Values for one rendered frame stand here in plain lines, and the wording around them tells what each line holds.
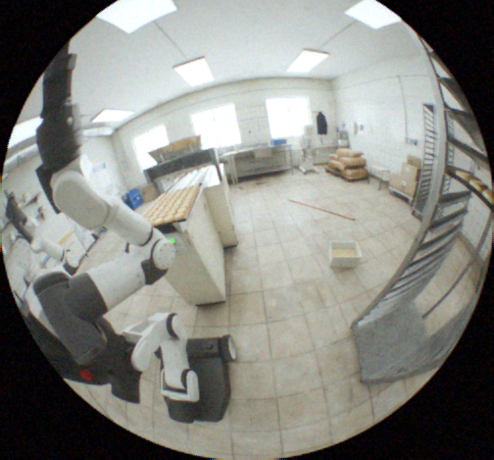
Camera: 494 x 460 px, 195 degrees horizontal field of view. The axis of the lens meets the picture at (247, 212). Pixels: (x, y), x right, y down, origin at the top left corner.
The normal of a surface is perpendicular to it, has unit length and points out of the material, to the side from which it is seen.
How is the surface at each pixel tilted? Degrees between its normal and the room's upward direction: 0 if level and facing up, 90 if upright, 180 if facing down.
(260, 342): 0
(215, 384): 0
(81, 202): 114
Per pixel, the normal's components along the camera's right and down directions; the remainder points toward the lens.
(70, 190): 0.71, 0.56
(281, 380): -0.18, -0.86
